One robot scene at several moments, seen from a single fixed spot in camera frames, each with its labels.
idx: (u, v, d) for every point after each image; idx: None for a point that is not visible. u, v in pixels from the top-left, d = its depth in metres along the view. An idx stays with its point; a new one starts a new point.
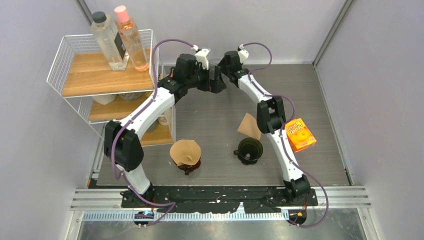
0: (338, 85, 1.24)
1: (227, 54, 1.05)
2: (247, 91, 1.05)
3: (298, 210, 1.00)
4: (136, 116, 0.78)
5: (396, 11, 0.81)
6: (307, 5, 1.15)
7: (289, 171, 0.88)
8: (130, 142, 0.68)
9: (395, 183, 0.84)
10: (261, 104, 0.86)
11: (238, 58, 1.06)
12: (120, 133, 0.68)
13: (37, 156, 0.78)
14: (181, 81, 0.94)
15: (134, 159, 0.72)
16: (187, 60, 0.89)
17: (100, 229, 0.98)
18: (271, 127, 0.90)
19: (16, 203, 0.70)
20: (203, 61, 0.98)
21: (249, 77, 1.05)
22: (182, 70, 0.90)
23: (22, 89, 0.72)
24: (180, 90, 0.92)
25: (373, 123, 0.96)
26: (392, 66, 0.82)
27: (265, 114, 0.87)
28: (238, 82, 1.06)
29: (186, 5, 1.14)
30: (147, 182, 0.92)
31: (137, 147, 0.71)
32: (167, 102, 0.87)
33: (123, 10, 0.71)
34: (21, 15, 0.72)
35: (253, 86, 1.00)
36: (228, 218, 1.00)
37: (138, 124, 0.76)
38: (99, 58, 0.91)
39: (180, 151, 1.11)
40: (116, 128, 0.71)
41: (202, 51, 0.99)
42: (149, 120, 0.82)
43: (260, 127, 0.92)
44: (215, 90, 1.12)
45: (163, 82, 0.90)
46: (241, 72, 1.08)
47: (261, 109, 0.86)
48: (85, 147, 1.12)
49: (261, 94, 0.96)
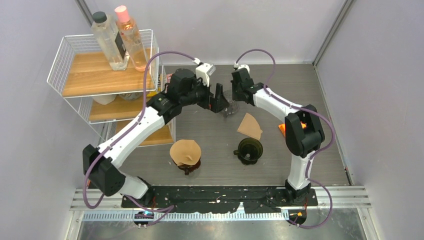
0: (338, 85, 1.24)
1: (234, 71, 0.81)
2: (268, 109, 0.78)
3: (298, 211, 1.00)
4: (117, 141, 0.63)
5: (396, 11, 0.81)
6: (307, 5, 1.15)
7: (300, 182, 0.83)
8: (106, 172, 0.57)
9: (394, 183, 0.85)
10: (289, 117, 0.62)
11: (247, 73, 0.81)
12: (95, 162, 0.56)
13: (37, 155, 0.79)
14: (174, 100, 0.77)
15: (111, 186, 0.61)
16: (182, 77, 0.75)
17: (100, 229, 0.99)
18: (307, 144, 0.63)
19: (16, 203, 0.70)
20: (204, 76, 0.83)
21: (265, 91, 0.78)
22: (176, 87, 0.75)
23: (23, 89, 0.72)
24: (172, 110, 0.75)
25: (373, 123, 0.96)
26: (392, 66, 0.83)
27: (298, 129, 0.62)
28: (254, 99, 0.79)
29: (186, 5, 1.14)
30: (144, 187, 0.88)
31: (116, 175, 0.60)
32: (155, 125, 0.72)
33: (123, 10, 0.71)
34: (22, 15, 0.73)
35: (275, 100, 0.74)
36: (228, 218, 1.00)
37: (117, 151, 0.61)
38: (99, 58, 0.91)
39: (180, 151, 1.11)
40: (92, 154, 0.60)
41: (203, 65, 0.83)
42: (131, 147, 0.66)
43: (291, 148, 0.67)
44: (216, 109, 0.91)
45: (153, 100, 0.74)
46: (255, 86, 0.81)
47: (291, 125, 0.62)
48: (85, 147, 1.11)
49: (287, 106, 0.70)
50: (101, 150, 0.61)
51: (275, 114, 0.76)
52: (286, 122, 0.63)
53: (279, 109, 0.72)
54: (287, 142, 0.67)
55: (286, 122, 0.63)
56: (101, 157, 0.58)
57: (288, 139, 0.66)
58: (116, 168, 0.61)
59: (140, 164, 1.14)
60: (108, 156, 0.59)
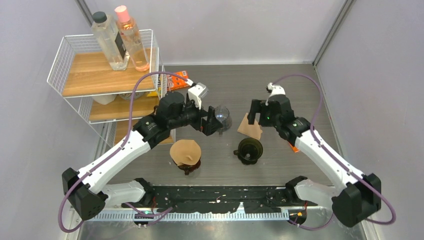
0: (338, 85, 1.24)
1: (274, 100, 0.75)
2: (312, 157, 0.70)
3: (299, 211, 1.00)
4: (97, 166, 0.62)
5: (396, 11, 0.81)
6: (307, 5, 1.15)
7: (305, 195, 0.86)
8: (83, 199, 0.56)
9: (394, 184, 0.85)
10: (348, 190, 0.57)
11: (290, 105, 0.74)
12: (71, 189, 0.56)
13: (38, 155, 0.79)
14: (162, 124, 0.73)
15: (90, 211, 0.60)
16: (171, 102, 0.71)
17: (100, 229, 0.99)
18: (362, 216, 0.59)
19: (17, 203, 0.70)
20: (196, 100, 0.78)
21: (313, 134, 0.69)
22: (164, 112, 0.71)
23: (23, 89, 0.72)
24: (159, 135, 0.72)
25: (373, 123, 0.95)
26: (392, 66, 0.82)
27: (358, 205, 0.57)
28: (296, 141, 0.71)
29: (185, 5, 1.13)
30: (141, 190, 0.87)
31: (95, 201, 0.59)
32: (140, 150, 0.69)
33: (123, 10, 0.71)
34: (22, 15, 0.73)
35: (326, 153, 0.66)
36: (228, 218, 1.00)
37: (96, 178, 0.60)
38: (99, 58, 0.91)
39: (180, 151, 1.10)
40: (71, 179, 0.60)
41: (195, 87, 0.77)
42: (113, 172, 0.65)
43: (340, 217, 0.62)
44: (207, 132, 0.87)
45: (140, 123, 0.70)
46: (298, 125, 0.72)
47: (350, 199, 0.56)
48: (85, 147, 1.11)
49: (344, 171, 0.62)
50: (80, 176, 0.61)
51: (320, 167, 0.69)
52: (343, 193, 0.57)
53: (331, 170, 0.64)
54: (336, 209, 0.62)
55: (342, 193, 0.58)
56: (78, 183, 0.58)
57: (339, 208, 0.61)
58: (94, 194, 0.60)
59: (140, 164, 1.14)
60: (86, 182, 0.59)
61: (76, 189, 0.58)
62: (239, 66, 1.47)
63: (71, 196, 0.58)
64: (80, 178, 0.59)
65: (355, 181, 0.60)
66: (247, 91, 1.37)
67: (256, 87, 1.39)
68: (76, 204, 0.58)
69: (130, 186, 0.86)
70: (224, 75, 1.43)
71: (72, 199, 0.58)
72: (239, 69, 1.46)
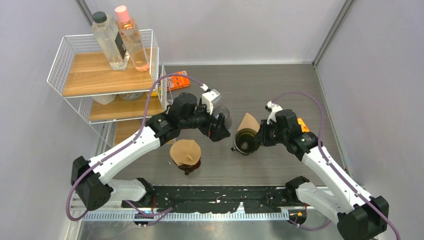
0: (338, 85, 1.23)
1: (280, 116, 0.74)
2: (318, 173, 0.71)
3: (299, 211, 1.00)
4: (109, 157, 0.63)
5: (396, 12, 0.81)
6: (308, 5, 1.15)
7: (305, 200, 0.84)
8: (92, 187, 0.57)
9: (393, 184, 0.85)
10: (355, 212, 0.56)
11: (296, 119, 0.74)
12: (81, 177, 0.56)
13: (38, 155, 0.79)
14: (173, 123, 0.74)
15: (95, 202, 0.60)
16: (185, 102, 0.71)
17: (100, 229, 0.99)
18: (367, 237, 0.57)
19: (17, 203, 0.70)
20: (208, 104, 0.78)
21: (321, 151, 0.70)
22: (176, 111, 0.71)
23: (23, 89, 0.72)
24: (170, 133, 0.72)
25: (372, 124, 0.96)
26: (392, 67, 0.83)
27: (363, 227, 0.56)
28: (303, 156, 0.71)
29: (186, 5, 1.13)
30: (142, 190, 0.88)
31: (102, 191, 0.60)
32: (150, 146, 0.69)
33: (123, 10, 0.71)
34: (21, 15, 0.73)
35: (334, 172, 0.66)
36: (228, 218, 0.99)
37: (107, 168, 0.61)
38: (99, 58, 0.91)
39: (180, 151, 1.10)
40: (81, 168, 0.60)
41: (210, 93, 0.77)
42: (122, 165, 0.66)
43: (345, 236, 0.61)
44: (214, 139, 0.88)
45: (152, 120, 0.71)
46: (306, 139, 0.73)
47: (358, 222, 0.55)
48: (85, 147, 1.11)
49: (351, 191, 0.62)
50: (91, 165, 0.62)
51: (328, 186, 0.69)
52: (351, 215, 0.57)
53: (338, 190, 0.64)
54: (341, 227, 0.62)
55: (349, 215, 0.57)
56: (89, 172, 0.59)
57: (345, 228, 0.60)
58: (103, 184, 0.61)
59: (140, 164, 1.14)
60: (97, 171, 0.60)
61: (86, 178, 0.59)
62: (239, 66, 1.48)
63: (80, 185, 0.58)
64: (91, 167, 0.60)
65: (361, 203, 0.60)
66: (247, 91, 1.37)
67: (256, 87, 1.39)
68: (83, 192, 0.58)
69: (132, 184, 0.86)
70: (224, 75, 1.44)
71: (80, 188, 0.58)
72: (239, 69, 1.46)
